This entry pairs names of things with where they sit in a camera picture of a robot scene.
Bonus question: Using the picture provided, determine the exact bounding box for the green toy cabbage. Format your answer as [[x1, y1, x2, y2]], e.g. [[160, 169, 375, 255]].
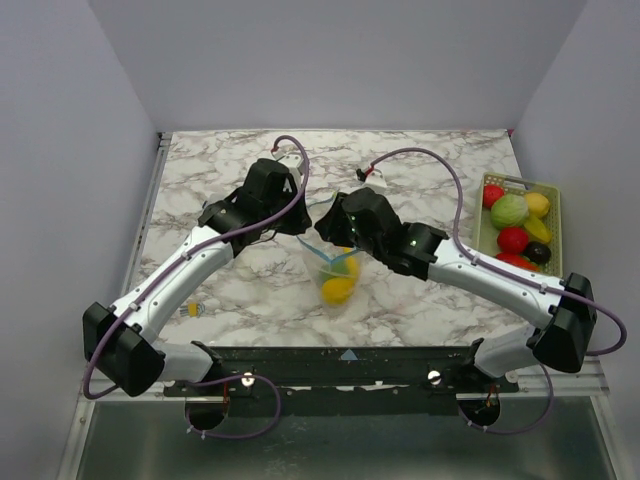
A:
[[490, 194, 529, 230]]

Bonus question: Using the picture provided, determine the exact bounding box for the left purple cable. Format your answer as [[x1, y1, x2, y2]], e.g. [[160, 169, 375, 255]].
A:
[[81, 134, 312, 441]]

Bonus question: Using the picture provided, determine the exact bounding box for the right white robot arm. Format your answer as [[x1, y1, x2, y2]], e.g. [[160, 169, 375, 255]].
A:
[[315, 188, 597, 392]]

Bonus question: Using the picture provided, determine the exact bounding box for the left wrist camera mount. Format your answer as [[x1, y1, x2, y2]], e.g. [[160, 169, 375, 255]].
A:
[[273, 150, 304, 187]]

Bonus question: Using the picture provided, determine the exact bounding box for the dark purple toy eggplant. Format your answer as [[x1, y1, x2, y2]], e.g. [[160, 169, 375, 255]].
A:
[[523, 241, 551, 265]]

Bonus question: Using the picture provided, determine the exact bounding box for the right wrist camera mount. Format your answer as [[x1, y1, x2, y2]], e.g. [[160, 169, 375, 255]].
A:
[[356, 166, 387, 194]]

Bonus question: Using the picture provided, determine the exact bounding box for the green toy pepper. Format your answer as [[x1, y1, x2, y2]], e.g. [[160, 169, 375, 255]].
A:
[[318, 260, 352, 283]]

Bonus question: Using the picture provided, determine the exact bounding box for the yellow toy banana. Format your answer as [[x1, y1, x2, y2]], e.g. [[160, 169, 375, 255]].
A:
[[340, 247, 360, 279]]

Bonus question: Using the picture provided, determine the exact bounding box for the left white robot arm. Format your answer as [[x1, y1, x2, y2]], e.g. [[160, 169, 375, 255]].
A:
[[82, 154, 311, 397]]

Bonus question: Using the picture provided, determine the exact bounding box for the clear zip top bag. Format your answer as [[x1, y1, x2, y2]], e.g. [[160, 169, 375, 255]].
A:
[[297, 191, 363, 316]]

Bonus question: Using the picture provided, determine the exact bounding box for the red toy chili pepper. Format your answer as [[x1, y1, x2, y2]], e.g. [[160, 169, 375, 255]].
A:
[[495, 252, 539, 272]]

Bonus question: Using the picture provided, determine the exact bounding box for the beige plastic basket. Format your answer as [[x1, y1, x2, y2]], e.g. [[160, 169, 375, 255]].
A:
[[472, 173, 563, 277]]

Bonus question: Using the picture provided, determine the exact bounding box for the yellow toy starfruit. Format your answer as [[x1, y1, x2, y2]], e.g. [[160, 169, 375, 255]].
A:
[[522, 214, 553, 244]]

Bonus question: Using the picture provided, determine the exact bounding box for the red toy strawberry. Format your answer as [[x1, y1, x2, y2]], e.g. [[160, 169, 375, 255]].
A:
[[482, 184, 505, 209]]

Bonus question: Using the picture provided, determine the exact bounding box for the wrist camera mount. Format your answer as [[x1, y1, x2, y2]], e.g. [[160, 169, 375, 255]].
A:
[[356, 166, 387, 194], [273, 150, 304, 187]]

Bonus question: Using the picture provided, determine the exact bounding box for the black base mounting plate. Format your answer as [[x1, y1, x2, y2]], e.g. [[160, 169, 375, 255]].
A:
[[164, 347, 518, 417]]

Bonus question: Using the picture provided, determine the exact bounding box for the red toy tomato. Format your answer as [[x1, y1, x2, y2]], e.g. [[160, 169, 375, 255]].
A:
[[496, 227, 529, 255]]

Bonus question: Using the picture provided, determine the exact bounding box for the yellow toy lemon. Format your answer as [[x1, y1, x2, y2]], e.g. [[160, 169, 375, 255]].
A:
[[524, 192, 551, 219], [321, 277, 355, 306]]

